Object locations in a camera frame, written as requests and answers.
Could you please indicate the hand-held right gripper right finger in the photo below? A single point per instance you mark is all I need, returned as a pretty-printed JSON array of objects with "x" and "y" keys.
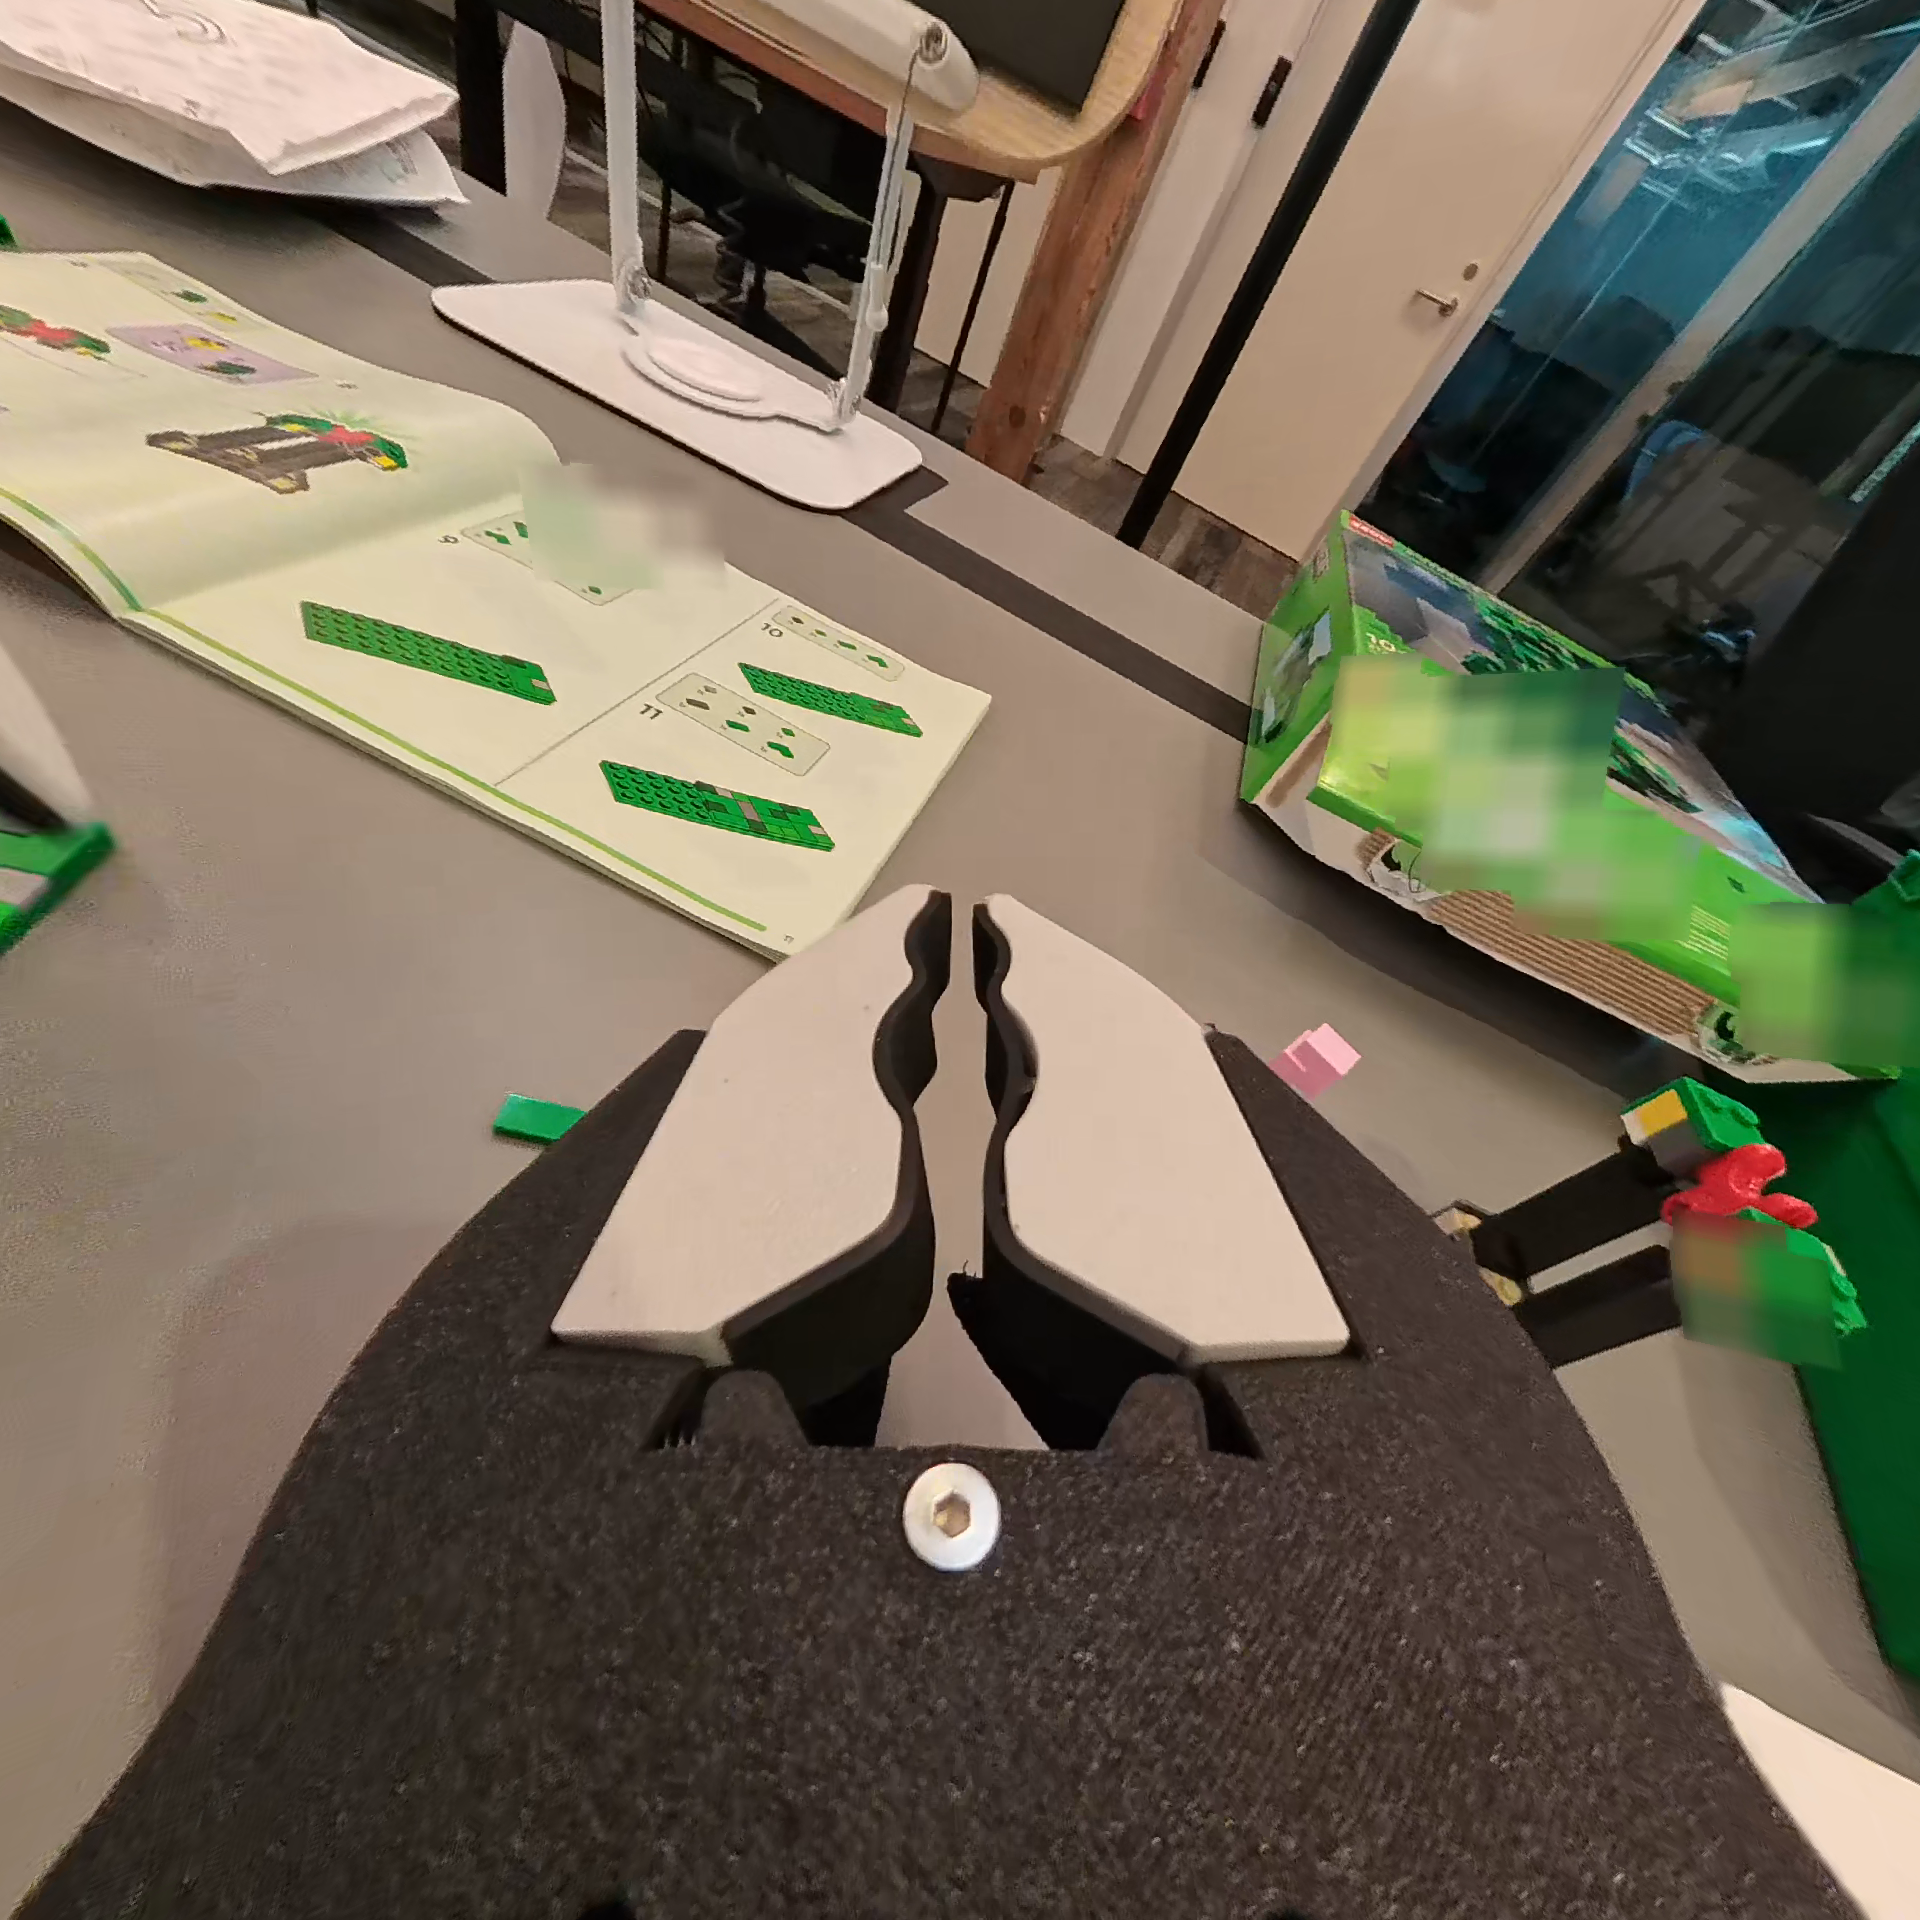
[{"x": 1156, "y": 1171}]

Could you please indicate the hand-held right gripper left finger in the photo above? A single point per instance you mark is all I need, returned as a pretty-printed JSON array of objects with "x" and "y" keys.
[{"x": 766, "y": 1171}]

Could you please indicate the small green tile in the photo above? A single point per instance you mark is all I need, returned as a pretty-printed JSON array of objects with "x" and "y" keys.
[{"x": 540, "y": 1120}]

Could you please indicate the green studded brick plate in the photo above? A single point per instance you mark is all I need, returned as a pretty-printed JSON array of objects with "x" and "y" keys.
[{"x": 46, "y": 876}]

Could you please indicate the small pink brick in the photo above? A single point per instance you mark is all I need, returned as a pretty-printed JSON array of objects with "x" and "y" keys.
[{"x": 1318, "y": 1056}]

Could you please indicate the green brick set box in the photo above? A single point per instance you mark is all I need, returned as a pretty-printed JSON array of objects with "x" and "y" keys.
[{"x": 1500, "y": 780}]

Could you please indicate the black brick tower model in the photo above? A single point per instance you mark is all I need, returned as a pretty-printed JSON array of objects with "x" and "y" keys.
[{"x": 1682, "y": 1200}]

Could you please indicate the building instruction booklet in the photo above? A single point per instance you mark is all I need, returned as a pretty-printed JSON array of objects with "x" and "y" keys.
[{"x": 451, "y": 572}]

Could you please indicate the green plastic bin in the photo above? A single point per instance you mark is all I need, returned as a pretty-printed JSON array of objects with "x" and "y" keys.
[{"x": 1862, "y": 1321}]

